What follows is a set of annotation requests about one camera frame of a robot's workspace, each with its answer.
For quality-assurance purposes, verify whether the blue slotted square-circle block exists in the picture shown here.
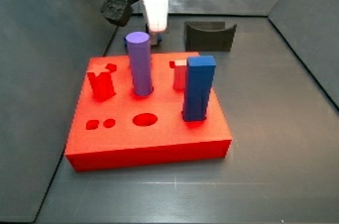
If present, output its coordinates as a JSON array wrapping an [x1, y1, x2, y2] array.
[[149, 33, 161, 46]]

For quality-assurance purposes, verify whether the black curved regrasp stand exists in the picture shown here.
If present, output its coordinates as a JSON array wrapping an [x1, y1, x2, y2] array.
[[184, 21, 237, 52]]

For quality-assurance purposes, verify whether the red square peg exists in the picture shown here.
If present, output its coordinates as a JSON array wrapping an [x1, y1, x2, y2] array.
[[173, 59, 187, 90]]

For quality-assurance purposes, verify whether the tall blue square peg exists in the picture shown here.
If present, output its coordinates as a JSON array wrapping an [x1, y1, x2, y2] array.
[[183, 56, 216, 122]]

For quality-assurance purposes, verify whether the red peg board fixture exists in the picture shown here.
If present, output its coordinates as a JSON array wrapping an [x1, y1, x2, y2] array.
[[64, 51, 233, 172]]

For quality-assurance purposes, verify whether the purple cylinder peg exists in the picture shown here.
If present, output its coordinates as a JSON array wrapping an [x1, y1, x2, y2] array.
[[125, 32, 152, 96]]

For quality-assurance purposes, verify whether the red star peg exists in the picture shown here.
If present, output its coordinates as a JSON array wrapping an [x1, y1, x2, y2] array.
[[85, 63, 116, 101]]

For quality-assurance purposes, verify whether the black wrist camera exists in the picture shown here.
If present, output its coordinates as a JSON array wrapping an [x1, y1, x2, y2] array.
[[100, 0, 132, 27]]

